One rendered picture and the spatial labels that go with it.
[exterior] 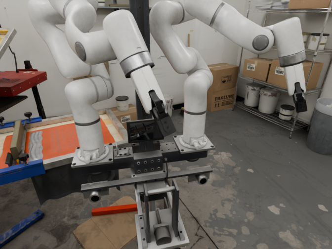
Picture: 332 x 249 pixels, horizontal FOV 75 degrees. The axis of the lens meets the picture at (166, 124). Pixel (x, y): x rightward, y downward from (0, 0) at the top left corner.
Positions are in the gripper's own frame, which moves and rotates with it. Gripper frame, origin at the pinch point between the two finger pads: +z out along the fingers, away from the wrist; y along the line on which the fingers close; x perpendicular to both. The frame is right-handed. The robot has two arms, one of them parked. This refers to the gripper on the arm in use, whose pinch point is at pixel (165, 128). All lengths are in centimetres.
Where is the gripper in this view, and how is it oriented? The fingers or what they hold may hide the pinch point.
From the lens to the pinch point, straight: 52.8
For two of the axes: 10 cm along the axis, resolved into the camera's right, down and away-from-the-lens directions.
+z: 4.0, 9.1, 1.2
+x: 9.1, -4.1, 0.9
